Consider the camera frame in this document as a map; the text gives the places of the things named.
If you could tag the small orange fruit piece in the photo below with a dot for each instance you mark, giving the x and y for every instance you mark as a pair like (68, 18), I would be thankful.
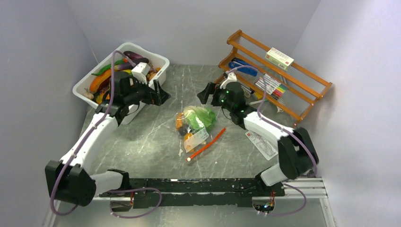
(187, 136)

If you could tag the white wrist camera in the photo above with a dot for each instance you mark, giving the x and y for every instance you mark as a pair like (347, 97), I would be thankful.
(140, 72)
(229, 77)

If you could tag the clear zip bag orange zipper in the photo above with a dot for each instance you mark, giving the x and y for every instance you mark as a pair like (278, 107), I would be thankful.
(201, 140)

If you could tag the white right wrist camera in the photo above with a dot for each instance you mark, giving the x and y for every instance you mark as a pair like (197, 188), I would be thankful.
(229, 77)

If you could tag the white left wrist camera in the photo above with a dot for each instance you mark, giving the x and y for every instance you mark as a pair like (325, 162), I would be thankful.
(140, 72)

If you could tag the white box on rack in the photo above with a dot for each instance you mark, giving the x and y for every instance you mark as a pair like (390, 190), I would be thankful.
(279, 59)

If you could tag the orange wooden rack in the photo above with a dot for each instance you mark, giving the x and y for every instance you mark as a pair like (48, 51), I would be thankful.
(291, 88)

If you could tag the green napa cabbage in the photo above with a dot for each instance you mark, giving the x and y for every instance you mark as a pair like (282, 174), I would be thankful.
(198, 117)

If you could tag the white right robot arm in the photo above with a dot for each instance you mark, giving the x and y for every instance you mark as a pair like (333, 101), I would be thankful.
(296, 152)

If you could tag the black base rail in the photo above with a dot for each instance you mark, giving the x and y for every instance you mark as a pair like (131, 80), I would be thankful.
(140, 193)

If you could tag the white garlic bulb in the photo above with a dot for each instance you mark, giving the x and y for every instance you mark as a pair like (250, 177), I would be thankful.
(88, 94)

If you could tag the coloured marker pen set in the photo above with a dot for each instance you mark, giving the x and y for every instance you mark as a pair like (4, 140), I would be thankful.
(272, 87)

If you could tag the dark purple eggplant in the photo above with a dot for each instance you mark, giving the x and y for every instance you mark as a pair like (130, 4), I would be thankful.
(136, 58)

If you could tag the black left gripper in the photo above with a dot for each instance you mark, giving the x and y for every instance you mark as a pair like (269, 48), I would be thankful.
(148, 100)

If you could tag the white printed leaflet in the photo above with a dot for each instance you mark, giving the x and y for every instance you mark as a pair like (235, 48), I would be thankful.
(262, 144)

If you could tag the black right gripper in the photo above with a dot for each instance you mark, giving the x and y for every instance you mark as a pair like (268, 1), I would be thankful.
(211, 88)

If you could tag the green chili pepper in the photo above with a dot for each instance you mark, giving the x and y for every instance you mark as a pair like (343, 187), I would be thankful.
(107, 67)

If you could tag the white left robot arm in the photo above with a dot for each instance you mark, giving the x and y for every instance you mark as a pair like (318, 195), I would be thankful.
(68, 179)

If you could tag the blue stapler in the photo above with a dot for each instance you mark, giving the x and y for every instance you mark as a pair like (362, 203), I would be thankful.
(243, 67)

